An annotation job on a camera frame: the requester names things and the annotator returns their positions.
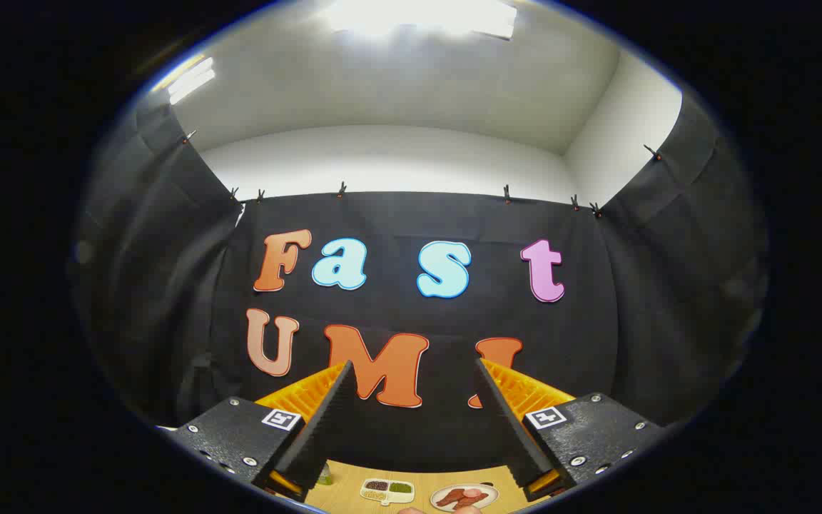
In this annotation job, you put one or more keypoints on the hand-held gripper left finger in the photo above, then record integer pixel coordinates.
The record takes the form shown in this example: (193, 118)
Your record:
(325, 428)

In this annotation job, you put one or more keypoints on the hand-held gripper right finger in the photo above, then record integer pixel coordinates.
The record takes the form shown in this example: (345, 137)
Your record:
(507, 435)

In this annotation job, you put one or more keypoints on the white oval meat plate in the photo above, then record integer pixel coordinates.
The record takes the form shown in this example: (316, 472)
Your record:
(491, 492)

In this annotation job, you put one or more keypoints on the white divided snack tray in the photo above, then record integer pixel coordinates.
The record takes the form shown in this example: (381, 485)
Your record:
(386, 491)

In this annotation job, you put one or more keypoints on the row of black clips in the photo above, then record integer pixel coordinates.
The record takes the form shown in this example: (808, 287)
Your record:
(341, 190)

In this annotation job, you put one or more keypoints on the small ceiling light panel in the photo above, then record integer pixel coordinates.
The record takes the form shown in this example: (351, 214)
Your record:
(190, 80)

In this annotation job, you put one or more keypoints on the large ceiling light panel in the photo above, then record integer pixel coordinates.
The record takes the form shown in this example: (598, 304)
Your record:
(418, 14)

